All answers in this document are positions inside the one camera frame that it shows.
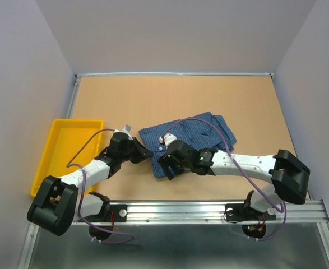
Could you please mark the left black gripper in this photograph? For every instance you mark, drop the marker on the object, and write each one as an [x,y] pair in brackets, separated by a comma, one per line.
[142,152]

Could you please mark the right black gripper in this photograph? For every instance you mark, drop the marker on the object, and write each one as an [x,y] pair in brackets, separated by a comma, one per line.
[166,160]

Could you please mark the blue checked long sleeve shirt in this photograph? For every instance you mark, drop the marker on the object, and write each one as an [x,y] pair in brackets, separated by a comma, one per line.
[204,131]

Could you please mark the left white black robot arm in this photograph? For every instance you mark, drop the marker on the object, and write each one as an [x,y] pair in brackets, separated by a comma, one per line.
[55,206]

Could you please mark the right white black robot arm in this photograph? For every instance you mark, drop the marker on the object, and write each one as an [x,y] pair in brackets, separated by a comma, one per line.
[287,177]

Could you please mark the yellow plastic tray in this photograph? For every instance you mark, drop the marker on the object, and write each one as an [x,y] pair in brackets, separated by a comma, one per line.
[65,138]

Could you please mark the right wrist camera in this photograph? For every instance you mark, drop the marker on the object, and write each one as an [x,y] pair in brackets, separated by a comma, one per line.
[167,139]

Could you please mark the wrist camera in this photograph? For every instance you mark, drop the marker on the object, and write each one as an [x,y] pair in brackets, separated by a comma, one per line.
[126,129]
[167,139]

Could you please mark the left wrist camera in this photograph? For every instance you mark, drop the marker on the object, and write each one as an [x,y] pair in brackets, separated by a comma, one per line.
[126,129]

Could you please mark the aluminium mounting rail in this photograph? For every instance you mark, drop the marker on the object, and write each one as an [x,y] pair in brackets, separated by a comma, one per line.
[209,212]

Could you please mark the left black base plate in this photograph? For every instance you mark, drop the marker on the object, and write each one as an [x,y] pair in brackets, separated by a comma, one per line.
[115,213]

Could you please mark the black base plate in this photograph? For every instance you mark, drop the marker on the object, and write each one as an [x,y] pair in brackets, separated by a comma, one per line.
[236,212]
[115,213]

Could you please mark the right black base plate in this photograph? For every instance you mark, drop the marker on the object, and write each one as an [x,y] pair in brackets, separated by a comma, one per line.
[236,212]

